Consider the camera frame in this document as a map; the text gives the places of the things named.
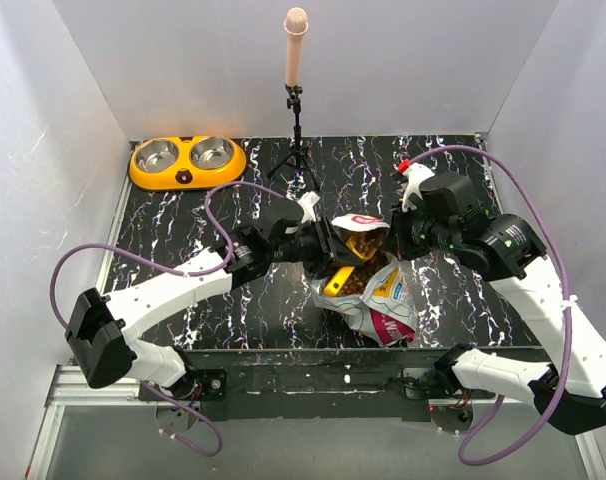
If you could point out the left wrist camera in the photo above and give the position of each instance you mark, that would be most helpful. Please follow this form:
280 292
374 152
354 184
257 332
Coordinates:
284 216

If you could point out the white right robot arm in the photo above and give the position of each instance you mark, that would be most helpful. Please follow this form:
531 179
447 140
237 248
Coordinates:
506 252

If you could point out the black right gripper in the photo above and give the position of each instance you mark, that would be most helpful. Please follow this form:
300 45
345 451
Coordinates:
399 219

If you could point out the black tripod stand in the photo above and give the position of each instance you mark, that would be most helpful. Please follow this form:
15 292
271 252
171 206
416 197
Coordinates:
298 157

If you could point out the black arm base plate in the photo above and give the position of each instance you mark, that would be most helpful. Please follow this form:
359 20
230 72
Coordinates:
316 383

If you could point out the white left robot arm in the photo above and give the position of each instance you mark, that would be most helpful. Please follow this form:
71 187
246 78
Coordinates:
105 331

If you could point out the pink microphone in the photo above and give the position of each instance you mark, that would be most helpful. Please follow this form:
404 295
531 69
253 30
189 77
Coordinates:
296 26

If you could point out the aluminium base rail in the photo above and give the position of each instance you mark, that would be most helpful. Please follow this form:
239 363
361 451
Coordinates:
350 434

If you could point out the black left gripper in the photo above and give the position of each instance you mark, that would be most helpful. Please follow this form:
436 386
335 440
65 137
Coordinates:
330 248

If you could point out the yellow double pet bowl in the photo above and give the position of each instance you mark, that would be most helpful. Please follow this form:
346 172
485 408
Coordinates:
186 163

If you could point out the white cartoon pet food bag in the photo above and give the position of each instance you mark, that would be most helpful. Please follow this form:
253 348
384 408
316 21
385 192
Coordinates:
375 299

